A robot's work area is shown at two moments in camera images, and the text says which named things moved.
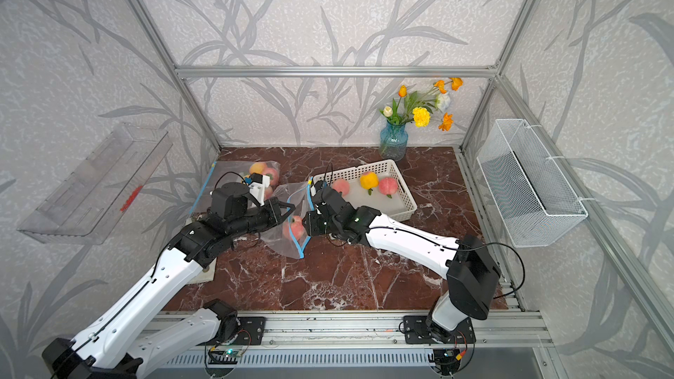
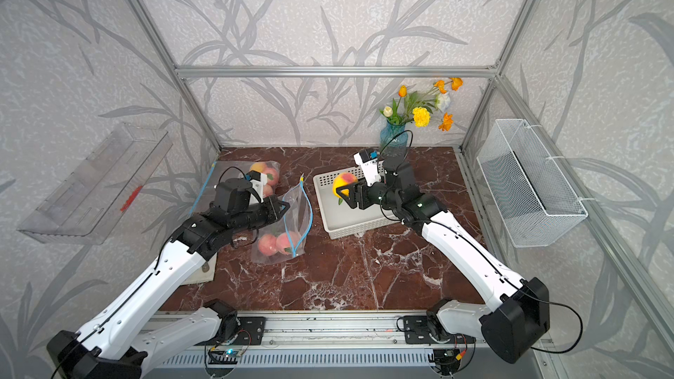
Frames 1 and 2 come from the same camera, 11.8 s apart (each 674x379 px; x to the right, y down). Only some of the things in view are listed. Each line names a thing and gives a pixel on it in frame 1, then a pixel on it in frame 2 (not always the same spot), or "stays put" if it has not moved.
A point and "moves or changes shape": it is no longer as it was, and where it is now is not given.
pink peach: [297, 228] -> [268, 244]
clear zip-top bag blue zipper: [234, 172] stays put
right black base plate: [417, 332] stays put
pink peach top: [341, 185] moves or changes shape
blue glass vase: [393, 142] stays put
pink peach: [259, 168] stays put
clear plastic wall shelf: [91, 203] stays put
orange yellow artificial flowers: [418, 107] stays put
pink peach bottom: [274, 177] stays put
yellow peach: [369, 180] moves or changes shape
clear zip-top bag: [290, 237] moves or changes shape
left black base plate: [250, 332] stays put
